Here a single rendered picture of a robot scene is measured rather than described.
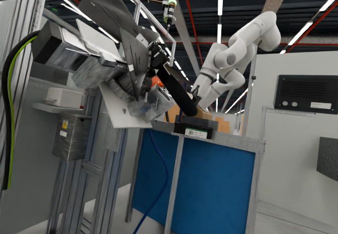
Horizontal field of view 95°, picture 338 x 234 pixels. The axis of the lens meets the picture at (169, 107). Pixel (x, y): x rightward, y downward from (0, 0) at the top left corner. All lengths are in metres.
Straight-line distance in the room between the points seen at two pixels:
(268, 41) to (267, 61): 1.58
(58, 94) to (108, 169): 0.54
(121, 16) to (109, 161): 0.65
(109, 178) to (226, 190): 0.70
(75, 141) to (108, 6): 0.63
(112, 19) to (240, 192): 1.13
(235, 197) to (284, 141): 1.53
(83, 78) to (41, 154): 0.82
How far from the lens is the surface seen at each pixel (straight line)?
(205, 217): 1.24
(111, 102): 0.73
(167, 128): 1.20
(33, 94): 1.26
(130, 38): 0.54
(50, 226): 1.41
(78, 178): 1.07
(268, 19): 1.00
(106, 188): 0.87
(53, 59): 0.66
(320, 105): 1.08
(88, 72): 0.62
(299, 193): 2.65
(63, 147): 0.94
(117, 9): 0.81
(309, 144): 2.57
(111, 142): 0.79
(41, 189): 1.46
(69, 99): 1.11
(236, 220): 1.20
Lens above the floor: 0.91
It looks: 3 degrees up
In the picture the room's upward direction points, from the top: 9 degrees clockwise
